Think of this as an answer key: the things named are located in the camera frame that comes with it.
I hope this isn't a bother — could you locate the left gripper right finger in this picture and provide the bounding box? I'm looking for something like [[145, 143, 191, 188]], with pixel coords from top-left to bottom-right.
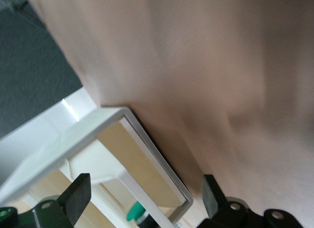
[[196, 174, 264, 228]]

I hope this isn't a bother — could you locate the white drawer cabinet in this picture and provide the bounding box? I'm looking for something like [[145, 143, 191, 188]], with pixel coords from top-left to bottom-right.
[[0, 87, 195, 228]]

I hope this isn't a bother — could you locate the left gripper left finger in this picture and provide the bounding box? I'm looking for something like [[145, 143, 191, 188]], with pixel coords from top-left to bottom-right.
[[17, 173, 92, 228]]

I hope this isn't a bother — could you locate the beige cabinet drawer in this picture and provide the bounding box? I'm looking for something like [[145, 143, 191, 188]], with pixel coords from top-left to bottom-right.
[[97, 120, 187, 209], [62, 138, 133, 228]]

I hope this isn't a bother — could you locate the green push button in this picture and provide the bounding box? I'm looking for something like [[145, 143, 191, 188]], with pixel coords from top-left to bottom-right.
[[125, 200, 159, 228]]

